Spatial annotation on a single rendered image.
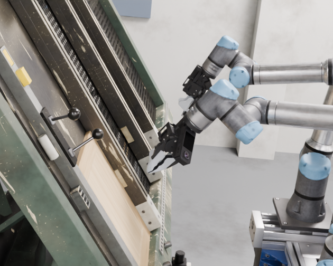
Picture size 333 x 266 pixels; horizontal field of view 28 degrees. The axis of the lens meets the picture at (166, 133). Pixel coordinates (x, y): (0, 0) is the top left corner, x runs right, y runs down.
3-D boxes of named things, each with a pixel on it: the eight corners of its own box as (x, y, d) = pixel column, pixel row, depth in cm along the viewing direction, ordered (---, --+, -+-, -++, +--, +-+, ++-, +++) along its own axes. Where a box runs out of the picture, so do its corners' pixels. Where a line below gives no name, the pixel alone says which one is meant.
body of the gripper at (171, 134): (173, 145, 205) (199, 119, 201) (178, 162, 198) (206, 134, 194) (155, 134, 201) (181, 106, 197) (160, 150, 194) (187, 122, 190)
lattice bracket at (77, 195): (80, 212, 205) (89, 208, 205) (68, 194, 203) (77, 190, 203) (82, 206, 209) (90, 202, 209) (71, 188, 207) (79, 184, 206)
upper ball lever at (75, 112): (47, 129, 201) (77, 121, 192) (41, 119, 199) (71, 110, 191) (54, 122, 203) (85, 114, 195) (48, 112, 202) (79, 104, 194)
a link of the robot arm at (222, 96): (240, 98, 187) (219, 77, 187) (213, 125, 190) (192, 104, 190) (244, 95, 194) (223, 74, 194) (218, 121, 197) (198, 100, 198)
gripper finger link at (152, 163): (145, 163, 205) (165, 143, 202) (148, 174, 200) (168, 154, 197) (137, 158, 203) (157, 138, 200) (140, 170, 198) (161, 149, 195)
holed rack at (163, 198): (162, 255, 251) (163, 255, 251) (158, 249, 250) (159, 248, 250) (167, 105, 403) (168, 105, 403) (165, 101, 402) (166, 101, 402)
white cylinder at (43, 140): (35, 140, 197) (49, 162, 200) (44, 135, 196) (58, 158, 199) (37, 136, 200) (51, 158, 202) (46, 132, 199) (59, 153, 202)
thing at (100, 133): (72, 160, 203) (107, 136, 207) (66, 150, 202) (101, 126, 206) (68, 158, 207) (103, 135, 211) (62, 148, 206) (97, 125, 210)
